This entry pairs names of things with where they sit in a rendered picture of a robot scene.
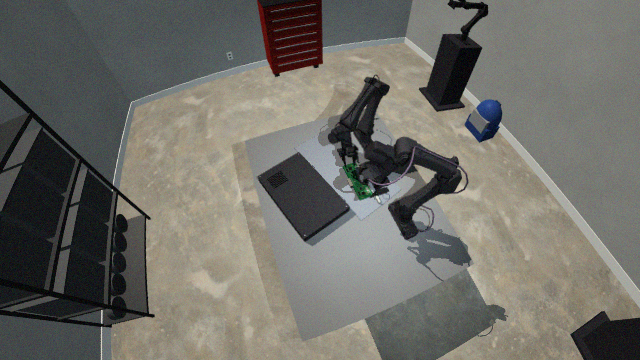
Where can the green circuit board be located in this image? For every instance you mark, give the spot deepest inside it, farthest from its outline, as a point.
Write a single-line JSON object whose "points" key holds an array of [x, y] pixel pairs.
{"points": [[362, 191]]}

